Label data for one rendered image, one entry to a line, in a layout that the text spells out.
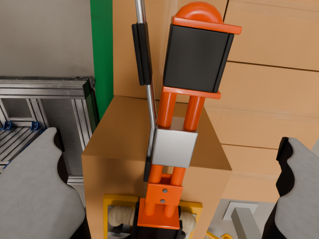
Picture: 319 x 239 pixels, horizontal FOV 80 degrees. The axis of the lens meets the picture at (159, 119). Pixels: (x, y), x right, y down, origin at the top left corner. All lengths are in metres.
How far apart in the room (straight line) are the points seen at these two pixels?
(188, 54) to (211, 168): 0.37
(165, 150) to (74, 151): 1.31
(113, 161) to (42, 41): 1.16
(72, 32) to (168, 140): 1.23
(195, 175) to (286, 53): 0.61
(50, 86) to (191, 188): 1.04
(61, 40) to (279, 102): 1.30
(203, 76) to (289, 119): 0.86
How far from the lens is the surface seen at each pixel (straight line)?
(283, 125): 1.08
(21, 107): 1.53
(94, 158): 0.53
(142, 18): 0.23
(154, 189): 0.36
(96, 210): 0.69
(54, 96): 1.36
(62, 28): 1.46
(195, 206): 0.62
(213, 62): 0.24
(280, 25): 0.89
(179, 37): 0.23
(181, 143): 0.29
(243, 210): 2.36
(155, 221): 0.42
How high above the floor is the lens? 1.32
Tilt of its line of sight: 61 degrees down
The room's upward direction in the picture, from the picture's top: 179 degrees counter-clockwise
